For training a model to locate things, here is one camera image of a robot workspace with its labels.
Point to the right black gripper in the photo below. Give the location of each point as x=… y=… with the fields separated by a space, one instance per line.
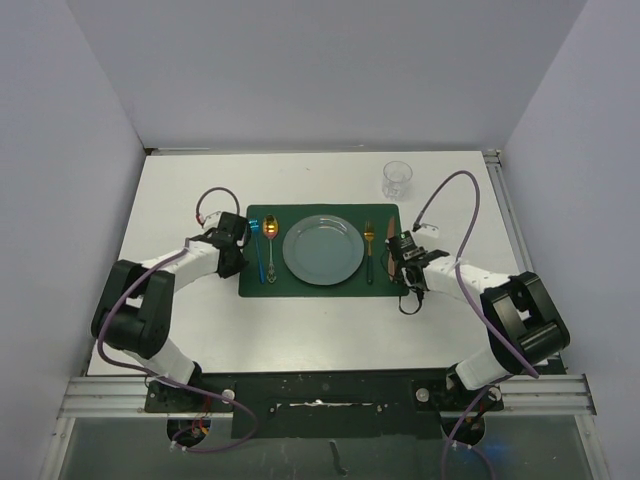
x=412 y=287

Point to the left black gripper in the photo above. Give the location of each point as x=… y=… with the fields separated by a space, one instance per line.
x=237 y=266

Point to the blue plastic spoon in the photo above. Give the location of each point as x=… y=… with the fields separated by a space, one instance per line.
x=256 y=232

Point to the gold iridescent spoon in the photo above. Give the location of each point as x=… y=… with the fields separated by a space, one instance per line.
x=270 y=230

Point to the gold fork green handle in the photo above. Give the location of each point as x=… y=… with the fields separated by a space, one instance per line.
x=369 y=236

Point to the dark green placemat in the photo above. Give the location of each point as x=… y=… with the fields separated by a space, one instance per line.
x=287 y=285

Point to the clear plastic cup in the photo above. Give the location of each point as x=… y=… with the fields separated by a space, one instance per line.
x=396 y=179

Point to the teal round plate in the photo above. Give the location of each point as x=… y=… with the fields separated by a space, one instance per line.
x=323 y=250

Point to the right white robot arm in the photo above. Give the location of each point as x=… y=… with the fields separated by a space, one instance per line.
x=524 y=327

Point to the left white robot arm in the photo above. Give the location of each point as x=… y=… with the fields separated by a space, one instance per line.
x=134 y=311

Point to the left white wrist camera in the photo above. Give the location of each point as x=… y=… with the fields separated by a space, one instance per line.
x=211 y=220

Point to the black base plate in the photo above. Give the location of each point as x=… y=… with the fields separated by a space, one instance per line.
x=355 y=404

